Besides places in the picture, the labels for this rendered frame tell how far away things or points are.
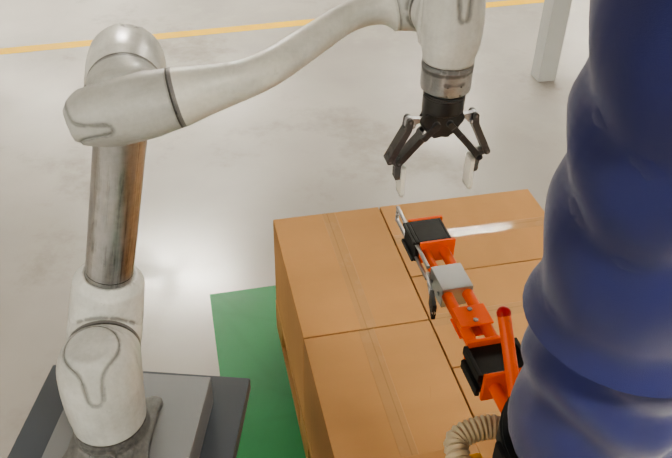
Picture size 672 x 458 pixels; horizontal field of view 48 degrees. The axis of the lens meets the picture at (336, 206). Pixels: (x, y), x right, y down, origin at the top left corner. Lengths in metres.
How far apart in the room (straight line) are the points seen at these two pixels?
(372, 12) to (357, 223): 1.43
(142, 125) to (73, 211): 2.63
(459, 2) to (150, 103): 0.51
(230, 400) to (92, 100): 0.90
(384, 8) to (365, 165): 2.67
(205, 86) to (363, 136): 3.08
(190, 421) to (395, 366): 0.72
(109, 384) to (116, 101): 0.59
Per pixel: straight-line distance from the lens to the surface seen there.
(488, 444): 1.58
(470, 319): 1.37
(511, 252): 2.66
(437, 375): 2.22
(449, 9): 1.24
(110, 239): 1.57
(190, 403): 1.77
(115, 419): 1.61
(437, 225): 1.55
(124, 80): 1.25
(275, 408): 2.81
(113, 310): 1.66
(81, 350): 1.56
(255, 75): 1.23
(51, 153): 4.33
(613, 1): 0.68
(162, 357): 3.03
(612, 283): 0.77
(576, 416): 0.91
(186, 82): 1.22
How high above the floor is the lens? 2.20
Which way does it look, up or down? 37 degrees down
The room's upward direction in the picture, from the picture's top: 1 degrees clockwise
